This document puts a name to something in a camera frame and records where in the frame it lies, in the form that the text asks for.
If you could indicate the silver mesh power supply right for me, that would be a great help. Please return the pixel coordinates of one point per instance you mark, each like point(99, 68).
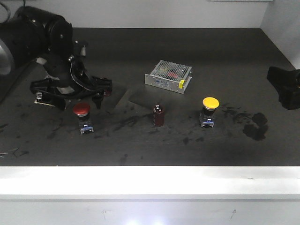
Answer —
point(169, 76)

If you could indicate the red mushroom push button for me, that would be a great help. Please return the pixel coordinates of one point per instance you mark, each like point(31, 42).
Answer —
point(82, 111)

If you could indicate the dark red capacitor left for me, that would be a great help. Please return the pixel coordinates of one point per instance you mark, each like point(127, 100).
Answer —
point(107, 92)

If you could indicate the dark red capacitor right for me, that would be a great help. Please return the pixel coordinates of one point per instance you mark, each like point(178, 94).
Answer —
point(158, 115)

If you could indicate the yellow mushroom push button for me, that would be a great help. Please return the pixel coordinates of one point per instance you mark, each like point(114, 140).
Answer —
point(207, 118)

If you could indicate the small metal pins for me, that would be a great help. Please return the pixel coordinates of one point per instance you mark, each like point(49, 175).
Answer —
point(5, 153)

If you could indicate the dark red capacitor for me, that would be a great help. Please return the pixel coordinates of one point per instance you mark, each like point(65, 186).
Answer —
point(158, 115)
point(107, 92)

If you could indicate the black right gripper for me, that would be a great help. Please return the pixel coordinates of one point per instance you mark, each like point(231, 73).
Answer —
point(287, 84)

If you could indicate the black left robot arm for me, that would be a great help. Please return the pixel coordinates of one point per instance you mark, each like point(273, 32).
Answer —
point(37, 35)

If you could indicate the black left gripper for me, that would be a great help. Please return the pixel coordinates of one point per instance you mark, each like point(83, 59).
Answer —
point(63, 79)

